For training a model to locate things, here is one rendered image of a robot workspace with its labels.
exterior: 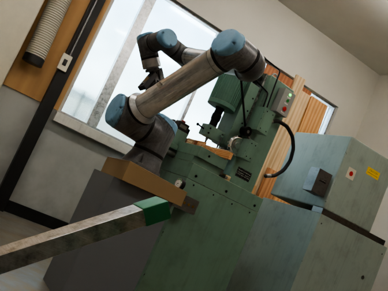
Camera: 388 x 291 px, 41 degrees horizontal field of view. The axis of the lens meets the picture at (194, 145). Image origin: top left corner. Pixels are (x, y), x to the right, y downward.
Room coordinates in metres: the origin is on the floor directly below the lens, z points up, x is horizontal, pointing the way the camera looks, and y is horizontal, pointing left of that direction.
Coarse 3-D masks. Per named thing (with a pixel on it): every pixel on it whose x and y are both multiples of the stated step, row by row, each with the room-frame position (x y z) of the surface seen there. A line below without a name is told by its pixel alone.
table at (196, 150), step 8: (184, 144) 2.96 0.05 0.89; (192, 144) 2.89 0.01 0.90; (184, 152) 2.93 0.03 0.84; (192, 152) 2.87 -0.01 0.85; (200, 152) 2.83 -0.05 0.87; (208, 152) 2.86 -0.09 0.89; (208, 160) 2.87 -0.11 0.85; (216, 160) 2.89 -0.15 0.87; (224, 160) 2.92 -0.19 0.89; (224, 168) 2.93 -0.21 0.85
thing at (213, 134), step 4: (204, 124) 3.08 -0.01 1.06; (208, 124) 3.05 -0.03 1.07; (200, 128) 3.10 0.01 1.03; (204, 128) 3.06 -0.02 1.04; (208, 128) 3.05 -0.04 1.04; (212, 128) 3.06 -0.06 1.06; (216, 128) 3.08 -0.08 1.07; (200, 132) 3.08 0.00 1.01; (204, 132) 3.05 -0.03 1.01; (208, 132) 3.05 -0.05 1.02; (212, 132) 3.07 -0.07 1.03; (216, 132) 3.08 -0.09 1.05; (220, 132) 3.10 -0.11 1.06; (204, 136) 3.12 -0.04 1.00; (208, 136) 3.06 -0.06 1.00; (212, 136) 3.08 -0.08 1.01; (216, 136) 3.09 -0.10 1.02; (212, 140) 3.13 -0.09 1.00; (216, 140) 3.10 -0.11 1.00
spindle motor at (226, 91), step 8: (224, 80) 3.02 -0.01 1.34; (232, 80) 3.02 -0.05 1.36; (216, 88) 3.05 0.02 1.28; (224, 88) 3.02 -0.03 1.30; (232, 88) 3.01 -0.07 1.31; (240, 88) 3.05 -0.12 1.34; (216, 96) 3.03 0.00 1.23; (224, 96) 3.02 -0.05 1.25; (232, 96) 3.03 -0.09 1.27; (240, 96) 3.08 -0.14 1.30; (216, 104) 3.04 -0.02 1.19; (224, 104) 3.01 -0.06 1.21; (232, 104) 3.04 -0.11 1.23; (232, 112) 3.08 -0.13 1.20
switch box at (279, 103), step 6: (282, 90) 3.12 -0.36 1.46; (288, 90) 3.12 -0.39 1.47; (276, 96) 3.15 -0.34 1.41; (282, 96) 3.11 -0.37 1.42; (294, 96) 3.15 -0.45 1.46; (276, 102) 3.13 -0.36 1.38; (282, 102) 3.11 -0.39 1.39; (288, 102) 3.14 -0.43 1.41; (276, 108) 3.11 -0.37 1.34; (282, 108) 3.12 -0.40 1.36; (288, 108) 3.15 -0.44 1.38; (276, 114) 3.18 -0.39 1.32; (282, 114) 3.14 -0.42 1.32
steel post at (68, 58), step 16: (96, 0) 3.92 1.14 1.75; (96, 16) 3.96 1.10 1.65; (80, 32) 3.92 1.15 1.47; (80, 48) 3.96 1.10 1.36; (64, 64) 3.91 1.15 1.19; (64, 80) 3.96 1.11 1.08; (48, 96) 3.94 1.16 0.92; (48, 112) 3.96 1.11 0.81; (32, 128) 3.93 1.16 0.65; (32, 144) 3.96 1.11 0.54; (16, 160) 3.93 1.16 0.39; (16, 176) 3.96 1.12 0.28; (0, 192) 3.93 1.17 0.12; (0, 208) 3.95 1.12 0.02
